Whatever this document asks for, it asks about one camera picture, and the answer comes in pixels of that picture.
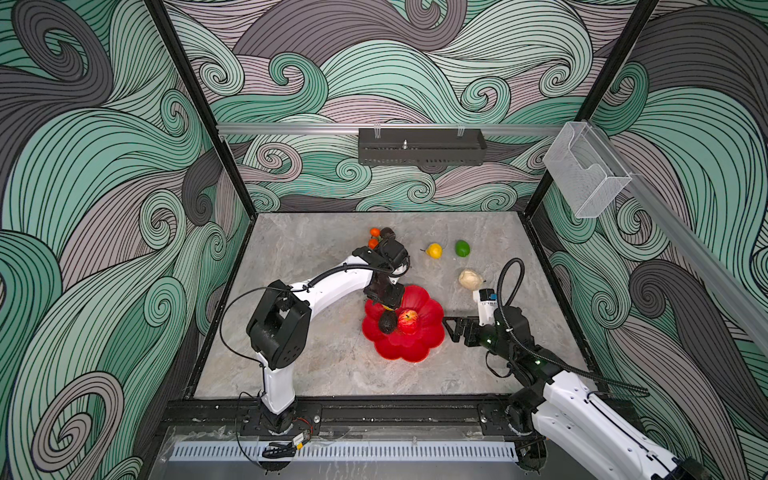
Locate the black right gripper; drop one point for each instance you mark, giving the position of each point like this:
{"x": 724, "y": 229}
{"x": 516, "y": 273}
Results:
{"x": 471, "y": 323}

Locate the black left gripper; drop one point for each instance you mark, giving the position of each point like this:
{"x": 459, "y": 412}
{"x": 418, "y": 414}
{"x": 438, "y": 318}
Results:
{"x": 393, "y": 300}

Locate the dark avocado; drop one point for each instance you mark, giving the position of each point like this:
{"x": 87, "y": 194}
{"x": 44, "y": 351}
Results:
{"x": 388, "y": 322}

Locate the red apple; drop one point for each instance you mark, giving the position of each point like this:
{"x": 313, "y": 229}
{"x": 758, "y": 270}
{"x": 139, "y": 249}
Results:
{"x": 408, "y": 322}

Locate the red flower-shaped fruit bowl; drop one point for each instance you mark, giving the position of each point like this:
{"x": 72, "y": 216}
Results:
{"x": 412, "y": 348}

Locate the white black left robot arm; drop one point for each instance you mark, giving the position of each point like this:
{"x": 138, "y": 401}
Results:
{"x": 279, "y": 326}

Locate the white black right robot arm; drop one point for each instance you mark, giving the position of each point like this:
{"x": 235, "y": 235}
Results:
{"x": 555, "y": 404}

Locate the dark brown passion fruit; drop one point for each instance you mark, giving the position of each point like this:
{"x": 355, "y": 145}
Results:
{"x": 387, "y": 233}

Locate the small wrinkled yellow fruit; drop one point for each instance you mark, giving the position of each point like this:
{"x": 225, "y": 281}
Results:
{"x": 434, "y": 250}

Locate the beige garlic bulb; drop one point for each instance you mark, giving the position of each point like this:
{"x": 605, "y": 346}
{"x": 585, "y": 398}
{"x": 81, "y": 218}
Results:
{"x": 471, "y": 280}

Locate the green lime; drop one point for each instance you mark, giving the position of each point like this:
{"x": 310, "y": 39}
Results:
{"x": 462, "y": 248}

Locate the black perforated wall tray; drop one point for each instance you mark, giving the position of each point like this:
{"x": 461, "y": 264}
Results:
{"x": 430, "y": 148}

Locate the white slotted cable duct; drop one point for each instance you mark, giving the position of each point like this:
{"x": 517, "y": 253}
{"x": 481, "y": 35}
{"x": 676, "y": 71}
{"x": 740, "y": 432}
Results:
{"x": 451, "y": 451}

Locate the clear plastic wall bin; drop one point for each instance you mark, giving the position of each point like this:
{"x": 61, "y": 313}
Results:
{"x": 587, "y": 169}

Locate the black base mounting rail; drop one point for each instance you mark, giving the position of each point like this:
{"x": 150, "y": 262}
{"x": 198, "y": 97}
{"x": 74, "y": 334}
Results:
{"x": 396, "y": 414}

